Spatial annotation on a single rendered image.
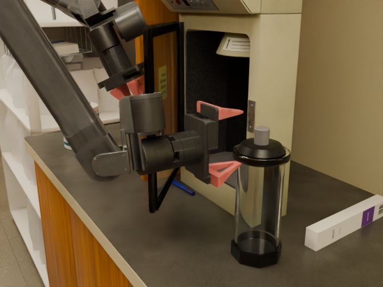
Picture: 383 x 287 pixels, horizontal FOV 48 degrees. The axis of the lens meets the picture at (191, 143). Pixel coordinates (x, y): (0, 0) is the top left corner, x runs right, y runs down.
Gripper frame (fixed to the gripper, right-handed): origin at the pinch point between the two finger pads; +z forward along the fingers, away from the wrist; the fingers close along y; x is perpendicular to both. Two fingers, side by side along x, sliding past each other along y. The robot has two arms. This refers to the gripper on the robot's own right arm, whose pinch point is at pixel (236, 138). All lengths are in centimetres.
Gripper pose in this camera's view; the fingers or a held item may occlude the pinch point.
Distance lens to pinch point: 77.4
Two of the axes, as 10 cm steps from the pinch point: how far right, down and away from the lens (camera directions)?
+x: -5.3, -2.6, 8.1
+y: -0.1, -9.5, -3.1
